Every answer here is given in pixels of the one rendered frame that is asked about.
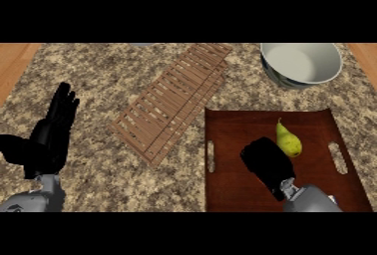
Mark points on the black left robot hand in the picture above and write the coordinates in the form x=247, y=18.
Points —
x=49, y=139

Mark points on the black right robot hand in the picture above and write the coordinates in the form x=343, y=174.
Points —
x=268, y=159

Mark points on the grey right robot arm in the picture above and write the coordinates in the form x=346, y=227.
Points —
x=306, y=197

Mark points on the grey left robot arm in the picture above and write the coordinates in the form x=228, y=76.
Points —
x=37, y=196

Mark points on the dark red wooden tray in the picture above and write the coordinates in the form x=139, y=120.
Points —
x=280, y=166

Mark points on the yellow-green squash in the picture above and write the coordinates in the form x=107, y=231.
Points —
x=288, y=139

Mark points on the brown slatted wooden shelf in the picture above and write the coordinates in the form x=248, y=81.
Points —
x=175, y=99

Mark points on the white and blue bowl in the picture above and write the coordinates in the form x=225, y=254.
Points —
x=300, y=64

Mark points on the grey round object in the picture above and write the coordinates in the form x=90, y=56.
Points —
x=141, y=44

